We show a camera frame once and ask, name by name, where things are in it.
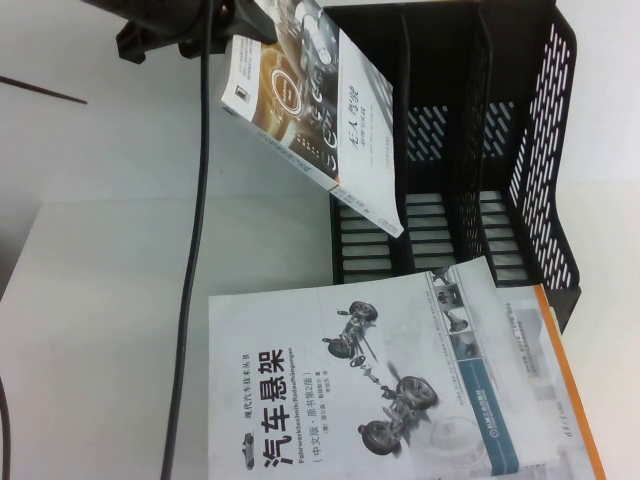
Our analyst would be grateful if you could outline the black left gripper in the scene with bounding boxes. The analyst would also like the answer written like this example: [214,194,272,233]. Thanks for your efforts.
[82,0,280,65]

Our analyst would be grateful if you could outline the white self-driving car book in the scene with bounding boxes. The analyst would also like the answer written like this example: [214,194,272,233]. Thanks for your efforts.
[221,0,405,242]

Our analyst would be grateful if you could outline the black plastic book stand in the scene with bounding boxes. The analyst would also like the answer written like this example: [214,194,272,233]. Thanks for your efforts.
[322,0,585,334]

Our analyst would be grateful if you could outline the grey car suspension book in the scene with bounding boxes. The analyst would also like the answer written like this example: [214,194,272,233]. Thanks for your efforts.
[207,258,552,480]

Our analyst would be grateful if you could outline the orange-edged grey book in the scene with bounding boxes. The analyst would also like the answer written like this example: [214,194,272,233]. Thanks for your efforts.
[492,284,609,480]

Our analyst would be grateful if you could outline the thin dark wire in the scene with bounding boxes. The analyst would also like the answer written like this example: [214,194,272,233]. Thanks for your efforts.
[0,76,89,106]

